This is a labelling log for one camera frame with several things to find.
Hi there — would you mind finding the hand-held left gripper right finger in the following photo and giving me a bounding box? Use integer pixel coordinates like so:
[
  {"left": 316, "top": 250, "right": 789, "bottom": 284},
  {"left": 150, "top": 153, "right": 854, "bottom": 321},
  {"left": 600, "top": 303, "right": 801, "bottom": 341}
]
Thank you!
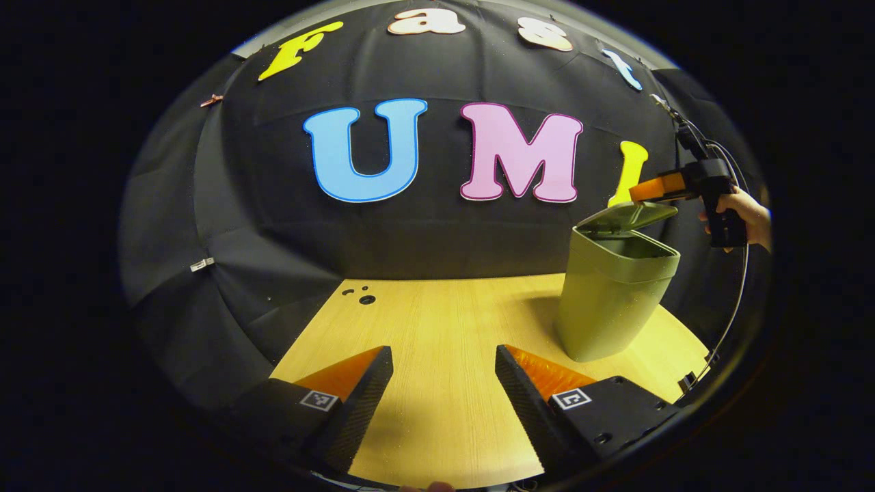
[{"left": 495, "top": 344, "right": 684, "bottom": 476}]

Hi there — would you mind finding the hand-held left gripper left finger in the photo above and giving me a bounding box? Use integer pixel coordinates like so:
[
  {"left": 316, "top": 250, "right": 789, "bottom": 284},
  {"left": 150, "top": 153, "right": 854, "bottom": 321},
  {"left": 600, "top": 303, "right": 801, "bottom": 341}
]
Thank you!
[{"left": 229, "top": 346, "right": 394, "bottom": 476}]

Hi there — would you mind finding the green desktop garbage bin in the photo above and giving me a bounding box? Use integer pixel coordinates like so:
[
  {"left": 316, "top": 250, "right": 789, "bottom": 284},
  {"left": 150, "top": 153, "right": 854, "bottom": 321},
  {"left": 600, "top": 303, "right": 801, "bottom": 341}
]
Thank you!
[{"left": 554, "top": 201, "right": 682, "bottom": 363}]

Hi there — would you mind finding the wooden desktop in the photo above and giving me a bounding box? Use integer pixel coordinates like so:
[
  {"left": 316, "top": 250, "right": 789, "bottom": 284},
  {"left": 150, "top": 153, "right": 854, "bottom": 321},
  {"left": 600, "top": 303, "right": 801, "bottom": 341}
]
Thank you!
[{"left": 270, "top": 273, "right": 712, "bottom": 491}]

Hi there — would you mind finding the black backdrop cloth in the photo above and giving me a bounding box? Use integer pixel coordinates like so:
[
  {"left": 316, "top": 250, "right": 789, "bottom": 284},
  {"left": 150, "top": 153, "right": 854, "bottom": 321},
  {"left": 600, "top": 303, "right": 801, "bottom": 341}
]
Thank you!
[{"left": 118, "top": 0, "right": 773, "bottom": 411}]

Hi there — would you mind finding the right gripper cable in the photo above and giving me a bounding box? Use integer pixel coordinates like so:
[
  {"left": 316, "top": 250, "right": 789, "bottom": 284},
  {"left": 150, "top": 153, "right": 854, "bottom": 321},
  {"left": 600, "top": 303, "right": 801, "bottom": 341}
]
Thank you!
[{"left": 684, "top": 140, "right": 751, "bottom": 394}]

